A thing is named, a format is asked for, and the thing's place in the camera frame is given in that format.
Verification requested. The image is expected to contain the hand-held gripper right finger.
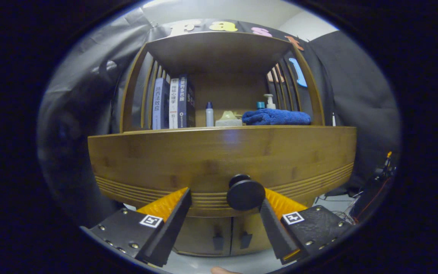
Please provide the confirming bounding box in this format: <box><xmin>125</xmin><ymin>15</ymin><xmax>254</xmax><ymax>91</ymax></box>
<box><xmin>259</xmin><ymin>187</ymin><xmax>356</xmax><ymax>265</ymax></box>

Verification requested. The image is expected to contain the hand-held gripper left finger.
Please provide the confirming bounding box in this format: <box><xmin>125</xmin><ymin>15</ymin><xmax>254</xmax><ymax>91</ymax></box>
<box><xmin>80</xmin><ymin>187</ymin><xmax>193</xmax><ymax>268</ymax></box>

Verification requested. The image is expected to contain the pale green scrub brush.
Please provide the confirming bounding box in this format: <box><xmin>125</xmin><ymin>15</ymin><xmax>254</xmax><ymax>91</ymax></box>
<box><xmin>215</xmin><ymin>110</ymin><xmax>243</xmax><ymax>127</ymax></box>

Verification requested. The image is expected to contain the wooden cabinet door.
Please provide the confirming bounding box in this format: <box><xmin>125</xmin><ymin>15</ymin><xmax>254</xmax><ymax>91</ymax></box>
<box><xmin>231</xmin><ymin>213</ymin><xmax>280</xmax><ymax>256</ymax></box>
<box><xmin>173</xmin><ymin>216</ymin><xmax>234</xmax><ymax>256</ymax></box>

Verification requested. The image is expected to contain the wooden countertop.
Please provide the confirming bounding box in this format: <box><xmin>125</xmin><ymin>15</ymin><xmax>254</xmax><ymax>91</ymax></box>
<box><xmin>121</xmin><ymin>123</ymin><xmax>325</xmax><ymax>134</ymax></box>

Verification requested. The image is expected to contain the wooden cabinet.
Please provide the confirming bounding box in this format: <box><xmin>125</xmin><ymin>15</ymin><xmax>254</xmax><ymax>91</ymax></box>
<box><xmin>119</xmin><ymin>31</ymin><xmax>325</xmax><ymax>257</ymax></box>

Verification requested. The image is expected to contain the blue folded towel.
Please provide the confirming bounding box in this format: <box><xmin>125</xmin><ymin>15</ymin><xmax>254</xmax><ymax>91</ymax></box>
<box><xmin>242</xmin><ymin>108</ymin><xmax>311</xmax><ymax>126</ymax></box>

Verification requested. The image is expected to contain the white spine book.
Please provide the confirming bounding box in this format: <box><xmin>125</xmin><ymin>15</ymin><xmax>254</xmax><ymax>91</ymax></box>
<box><xmin>168</xmin><ymin>78</ymin><xmax>179</xmax><ymax>129</ymax></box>

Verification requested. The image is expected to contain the light blue book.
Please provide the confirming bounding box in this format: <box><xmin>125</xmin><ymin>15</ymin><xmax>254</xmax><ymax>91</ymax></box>
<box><xmin>152</xmin><ymin>78</ymin><xmax>170</xmax><ymax>130</ymax></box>

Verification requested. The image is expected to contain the dark navy book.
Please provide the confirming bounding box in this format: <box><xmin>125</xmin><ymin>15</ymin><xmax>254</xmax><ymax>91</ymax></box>
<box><xmin>177</xmin><ymin>74</ymin><xmax>196</xmax><ymax>128</ymax></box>

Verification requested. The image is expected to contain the black device with orange tip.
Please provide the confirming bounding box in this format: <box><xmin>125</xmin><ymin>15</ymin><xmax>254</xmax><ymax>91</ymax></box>
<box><xmin>371</xmin><ymin>151</ymin><xmax>396</xmax><ymax>183</ymax></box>

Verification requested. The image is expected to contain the tangle of floor cables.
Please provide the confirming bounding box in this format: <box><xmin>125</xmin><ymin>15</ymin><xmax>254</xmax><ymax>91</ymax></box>
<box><xmin>314</xmin><ymin>190</ymin><xmax>360</xmax><ymax>225</ymax></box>

